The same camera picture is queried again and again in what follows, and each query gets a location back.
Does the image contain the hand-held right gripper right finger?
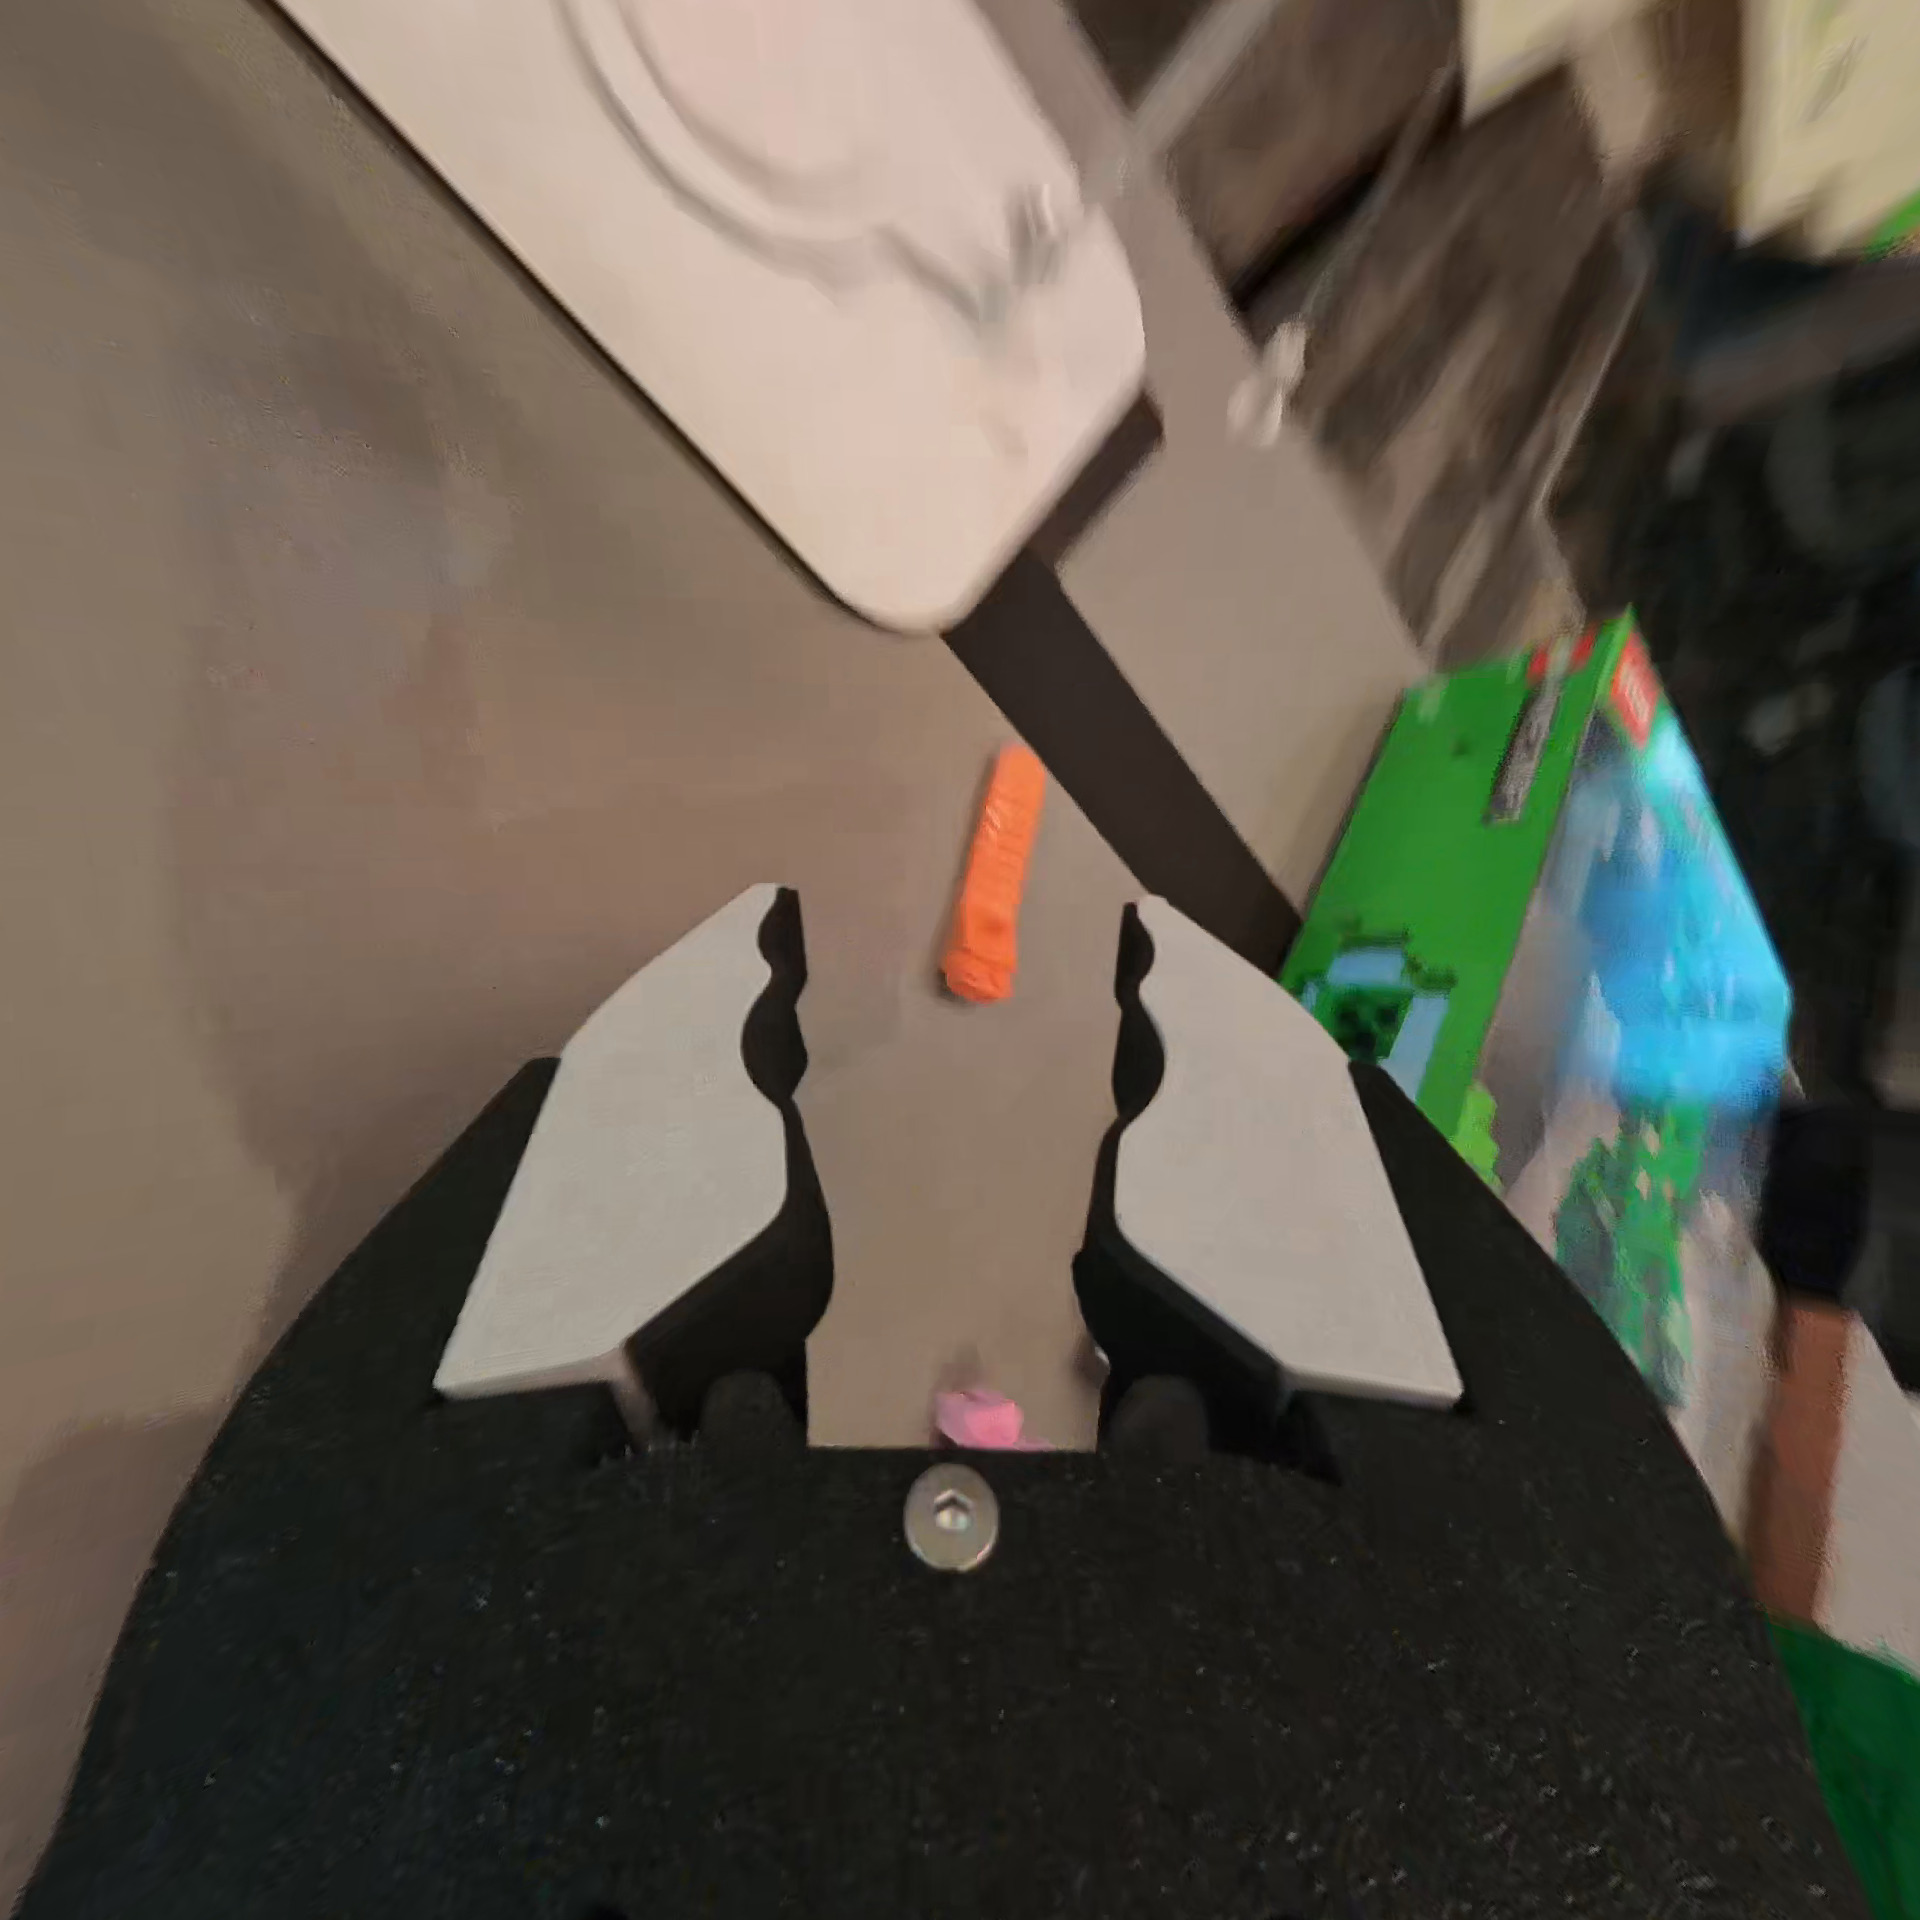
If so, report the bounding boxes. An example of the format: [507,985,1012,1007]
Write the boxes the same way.
[1069,898,1467,1447]

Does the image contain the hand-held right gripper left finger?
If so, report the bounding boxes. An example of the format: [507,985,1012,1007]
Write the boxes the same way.
[430,883,838,1447]

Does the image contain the orange brick separator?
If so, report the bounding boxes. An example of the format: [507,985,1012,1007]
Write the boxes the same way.
[940,744,1053,1007]

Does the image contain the pink lego pig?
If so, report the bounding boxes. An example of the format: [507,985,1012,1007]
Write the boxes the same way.
[929,1380,1056,1453]

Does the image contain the green lego box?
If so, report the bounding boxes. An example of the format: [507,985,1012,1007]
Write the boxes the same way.
[1281,608,1796,1422]

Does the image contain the open lego instruction booklet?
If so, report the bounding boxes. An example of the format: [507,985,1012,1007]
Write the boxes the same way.
[1464,0,1920,263]

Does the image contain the stack of green plastic bins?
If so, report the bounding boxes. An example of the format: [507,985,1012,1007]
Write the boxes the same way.
[1765,1617,1920,1920]

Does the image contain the white book stand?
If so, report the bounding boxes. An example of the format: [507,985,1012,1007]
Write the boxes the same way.
[277,0,1307,633]

